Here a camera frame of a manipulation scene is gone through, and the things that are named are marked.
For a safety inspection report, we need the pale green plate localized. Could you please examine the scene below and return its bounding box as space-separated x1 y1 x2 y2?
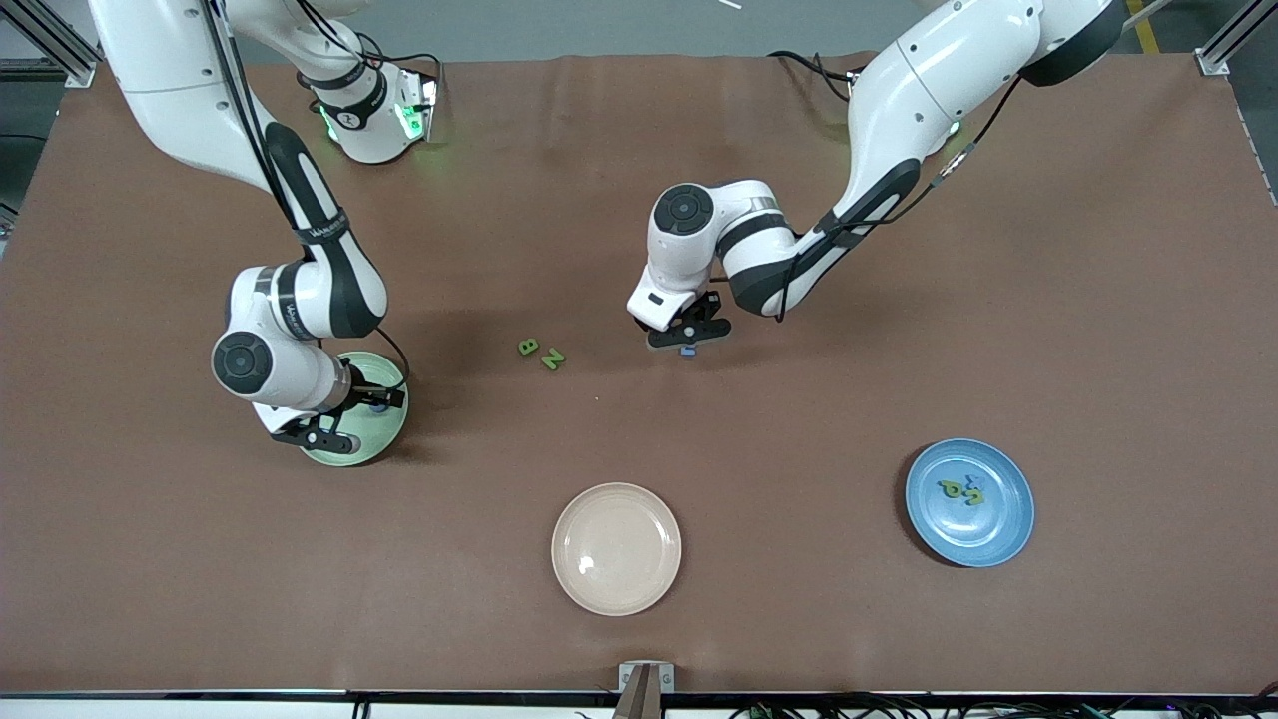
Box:
300 351 410 468

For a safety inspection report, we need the brown table cloth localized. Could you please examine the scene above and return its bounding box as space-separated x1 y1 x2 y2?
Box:
0 50 1278 697

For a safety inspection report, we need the beige plate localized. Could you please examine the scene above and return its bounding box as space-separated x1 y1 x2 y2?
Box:
551 482 683 617

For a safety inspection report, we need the blue plate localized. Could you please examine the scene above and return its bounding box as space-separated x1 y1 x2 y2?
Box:
905 438 1036 569

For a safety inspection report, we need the black base cable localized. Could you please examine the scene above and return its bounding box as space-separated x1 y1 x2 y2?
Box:
296 0 442 113
767 48 862 103

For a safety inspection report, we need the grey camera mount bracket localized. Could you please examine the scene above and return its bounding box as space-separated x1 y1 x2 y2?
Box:
614 661 676 719

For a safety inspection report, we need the white table edge rail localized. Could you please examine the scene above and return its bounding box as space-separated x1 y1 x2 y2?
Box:
0 689 1278 719

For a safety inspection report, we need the black cable bundle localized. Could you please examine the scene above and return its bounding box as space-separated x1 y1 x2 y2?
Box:
729 689 1278 719

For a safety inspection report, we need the aluminium frame post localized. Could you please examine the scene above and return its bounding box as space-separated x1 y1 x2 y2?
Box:
0 0 101 89
1193 0 1278 77

